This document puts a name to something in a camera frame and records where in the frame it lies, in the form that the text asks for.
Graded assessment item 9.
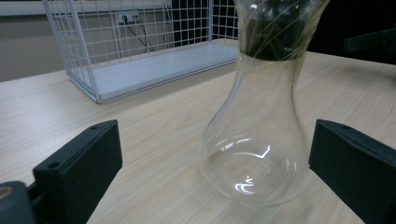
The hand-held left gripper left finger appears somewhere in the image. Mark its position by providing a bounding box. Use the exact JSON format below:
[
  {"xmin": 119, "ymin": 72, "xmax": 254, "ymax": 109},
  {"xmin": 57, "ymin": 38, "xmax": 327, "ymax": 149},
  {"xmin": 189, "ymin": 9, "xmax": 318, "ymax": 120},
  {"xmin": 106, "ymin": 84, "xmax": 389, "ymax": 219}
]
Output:
[{"xmin": 32, "ymin": 119, "xmax": 123, "ymax": 224}]

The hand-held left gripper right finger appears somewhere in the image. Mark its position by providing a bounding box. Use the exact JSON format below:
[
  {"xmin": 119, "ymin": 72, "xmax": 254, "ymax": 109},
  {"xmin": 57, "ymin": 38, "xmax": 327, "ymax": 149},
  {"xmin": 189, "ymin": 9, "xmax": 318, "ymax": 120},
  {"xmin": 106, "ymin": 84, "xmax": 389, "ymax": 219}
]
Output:
[{"xmin": 308, "ymin": 119, "xmax": 396, "ymax": 224}]

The white wall power socket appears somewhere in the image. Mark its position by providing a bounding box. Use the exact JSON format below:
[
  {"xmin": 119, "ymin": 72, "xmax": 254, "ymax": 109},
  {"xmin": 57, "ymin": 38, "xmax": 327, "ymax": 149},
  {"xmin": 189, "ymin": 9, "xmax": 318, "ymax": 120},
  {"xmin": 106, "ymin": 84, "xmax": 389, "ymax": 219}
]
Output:
[{"xmin": 113, "ymin": 11, "xmax": 140, "ymax": 26}]

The black power cable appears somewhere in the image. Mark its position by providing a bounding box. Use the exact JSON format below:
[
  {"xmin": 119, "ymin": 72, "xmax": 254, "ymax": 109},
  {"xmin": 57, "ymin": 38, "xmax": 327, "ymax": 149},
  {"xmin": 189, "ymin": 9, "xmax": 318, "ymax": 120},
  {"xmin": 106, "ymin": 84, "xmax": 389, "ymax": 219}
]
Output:
[{"xmin": 123, "ymin": 15, "xmax": 157, "ymax": 53}]

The clear glass carafe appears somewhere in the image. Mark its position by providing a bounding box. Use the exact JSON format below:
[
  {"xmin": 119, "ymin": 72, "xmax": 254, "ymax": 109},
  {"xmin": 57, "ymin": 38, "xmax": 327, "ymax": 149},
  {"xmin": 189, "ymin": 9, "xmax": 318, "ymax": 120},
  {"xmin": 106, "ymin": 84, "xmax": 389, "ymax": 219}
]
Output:
[{"xmin": 199, "ymin": 0, "xmax": 332, "ymax": 207}]

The white wire rack shelf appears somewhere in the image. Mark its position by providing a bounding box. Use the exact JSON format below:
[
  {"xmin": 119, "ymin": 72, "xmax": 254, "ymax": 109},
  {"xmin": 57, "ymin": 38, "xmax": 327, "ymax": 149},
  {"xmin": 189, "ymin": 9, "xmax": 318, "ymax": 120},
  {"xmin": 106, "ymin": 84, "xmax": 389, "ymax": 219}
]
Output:
[{"xmin": 41, "ymin": 0, "xmax": 240, "ymax": 105}]

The dark object at table edge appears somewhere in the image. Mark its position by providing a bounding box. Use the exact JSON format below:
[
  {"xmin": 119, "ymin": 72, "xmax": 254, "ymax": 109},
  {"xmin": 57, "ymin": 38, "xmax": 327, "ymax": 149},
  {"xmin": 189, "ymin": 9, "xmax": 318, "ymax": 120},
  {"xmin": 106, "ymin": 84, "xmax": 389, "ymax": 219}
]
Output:
[{"xmin": 343, "ymin": 27, "xmax": 396, "ymax": 53}]

